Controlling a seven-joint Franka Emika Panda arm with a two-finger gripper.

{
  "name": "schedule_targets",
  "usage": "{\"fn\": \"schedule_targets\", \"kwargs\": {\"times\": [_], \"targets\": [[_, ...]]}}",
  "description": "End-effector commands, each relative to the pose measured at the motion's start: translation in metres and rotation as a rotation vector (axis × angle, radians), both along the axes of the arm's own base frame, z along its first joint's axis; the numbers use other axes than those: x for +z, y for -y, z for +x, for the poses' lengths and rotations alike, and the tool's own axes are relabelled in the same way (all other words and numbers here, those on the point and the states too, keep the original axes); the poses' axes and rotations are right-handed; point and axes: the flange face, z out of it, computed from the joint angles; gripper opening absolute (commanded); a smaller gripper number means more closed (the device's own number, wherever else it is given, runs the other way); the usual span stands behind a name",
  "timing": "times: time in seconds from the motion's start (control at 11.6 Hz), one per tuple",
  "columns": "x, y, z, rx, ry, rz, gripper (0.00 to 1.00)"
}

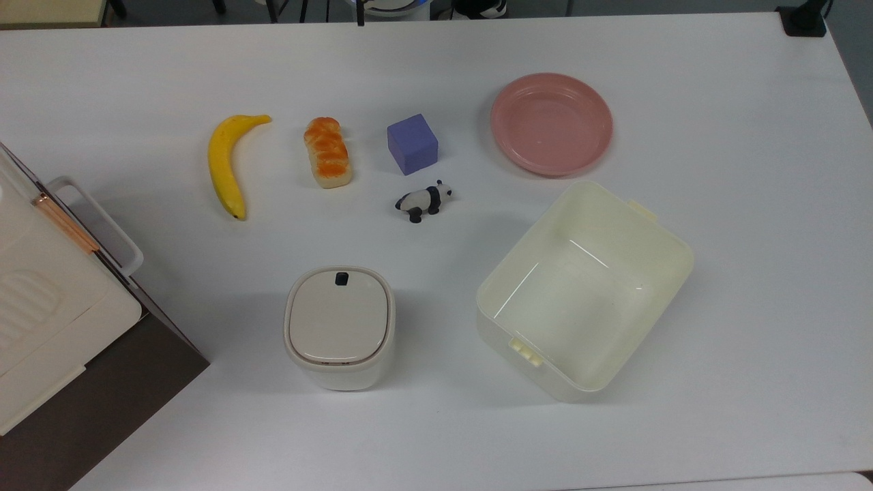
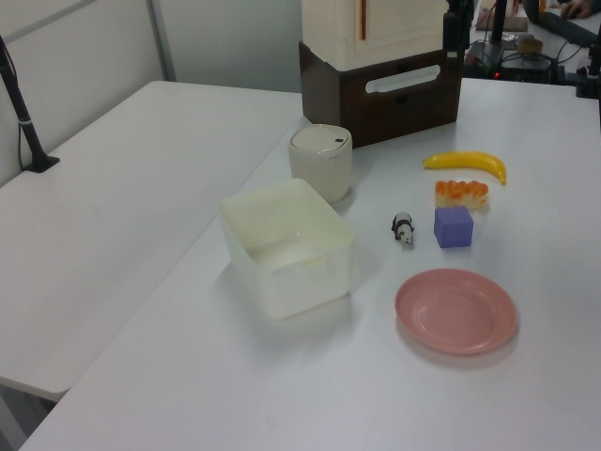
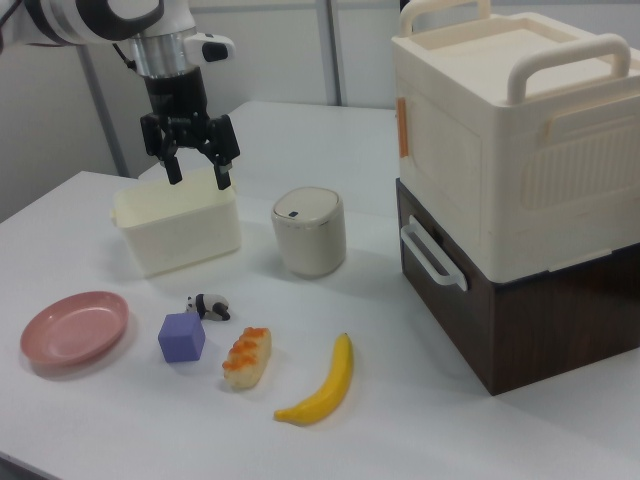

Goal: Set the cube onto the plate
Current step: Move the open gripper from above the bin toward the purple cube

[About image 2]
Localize yellow banana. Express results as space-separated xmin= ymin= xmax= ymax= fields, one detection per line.
xmin=422 ymin=149 xmax=508 ymax=186

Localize black electronic device red light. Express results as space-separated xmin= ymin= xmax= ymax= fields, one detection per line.
xmin=496 ymin=54 xmax=554 ymax=85

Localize small beige trash can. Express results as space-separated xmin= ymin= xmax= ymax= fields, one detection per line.
xmin=287 ymin=124 xmax=354 ymax=205

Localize pink plate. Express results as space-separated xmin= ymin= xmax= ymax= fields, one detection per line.
xmin=393 ymin=267 xmax=518 ymax=357

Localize salmon sushi toy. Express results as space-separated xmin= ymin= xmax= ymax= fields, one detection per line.
xmin=434 ymin=179 xmax=490 ymax=213

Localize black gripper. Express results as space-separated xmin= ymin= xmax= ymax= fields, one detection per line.
xmin=443 ymin=0 xmax=473 ymax=52

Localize cream storage box with handles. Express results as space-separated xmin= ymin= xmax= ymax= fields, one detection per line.
xmin=300 ymin=0 xmax=447 ymax=71

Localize brown cardboard item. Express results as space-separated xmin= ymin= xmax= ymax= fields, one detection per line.
xmin=516 ymin=35 xmax=545 ymax=55

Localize white open plastic bin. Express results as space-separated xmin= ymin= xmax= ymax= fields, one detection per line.
xmin=218 ymin=177 xmax=356 ymax=320

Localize purple cube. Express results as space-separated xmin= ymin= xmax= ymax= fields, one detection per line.
xmin=433 ymin=205 xmax=474 ymax=250

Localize black camera on mount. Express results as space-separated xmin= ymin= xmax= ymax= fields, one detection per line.
xmin=573 ymin=41 xmax=601 ymax=100

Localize panda toy figure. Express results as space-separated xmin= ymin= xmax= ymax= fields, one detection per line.
xmin=390 ymin=211 xmax=417 ymax=249

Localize dark brown drawer box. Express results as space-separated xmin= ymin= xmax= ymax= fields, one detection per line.
xmin=298 ymin=40 xmax=464 ymax=150

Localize black clamped stand pole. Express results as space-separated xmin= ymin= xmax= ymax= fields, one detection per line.
xmin=0 ymin=35 xmax=61 ymax=174

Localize black monitor stand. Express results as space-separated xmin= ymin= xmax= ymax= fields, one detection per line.
xmin=469 ymin=0 xmax=517 ymax=67

